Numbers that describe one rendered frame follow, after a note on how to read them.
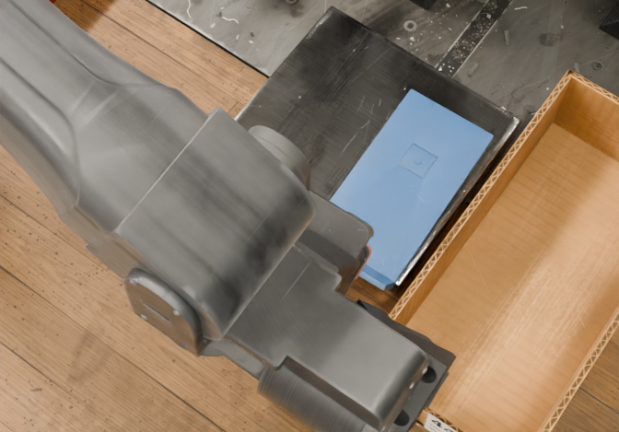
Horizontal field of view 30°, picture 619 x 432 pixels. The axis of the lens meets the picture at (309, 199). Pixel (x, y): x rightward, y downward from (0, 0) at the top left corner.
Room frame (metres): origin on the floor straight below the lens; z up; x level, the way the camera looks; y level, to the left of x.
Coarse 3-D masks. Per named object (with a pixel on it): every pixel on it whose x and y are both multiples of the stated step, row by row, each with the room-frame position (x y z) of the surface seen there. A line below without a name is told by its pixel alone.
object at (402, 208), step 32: (416, 96) 0.43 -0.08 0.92; (384, 128) 0.40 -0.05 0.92; (416, 128) 0.40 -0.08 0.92; (448, 128) 0.40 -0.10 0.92; (480, 128) 0.40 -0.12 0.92; (384, 160) 0.37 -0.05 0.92; (448, 160) 0.38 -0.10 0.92; (352, 192) 0.35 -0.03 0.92; (384, 192) 0.35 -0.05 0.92; (416, 192) 0.35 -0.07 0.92; (448, 192) 0.35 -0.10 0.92; (384, 224) 0.32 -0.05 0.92; (416, 224) 0.33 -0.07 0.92; (384, 256) 0.30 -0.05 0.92; (384, 288) 0.27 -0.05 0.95
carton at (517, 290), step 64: (576, 128) 0.41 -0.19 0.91; (512, 192) 0.36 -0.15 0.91; (576, 192) 0.36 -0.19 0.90; (448, 256) 0.30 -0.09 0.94; (512, 256) 0.31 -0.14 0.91; (576, 256) 0.31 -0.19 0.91; (448, 320) 0.26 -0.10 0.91; (512, 320) 0.26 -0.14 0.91; (576, 320) 0.27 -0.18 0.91; (448, 384) 0.22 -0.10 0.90; (512, 384) 0.22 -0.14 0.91; (576, 384) 0.20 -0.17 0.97
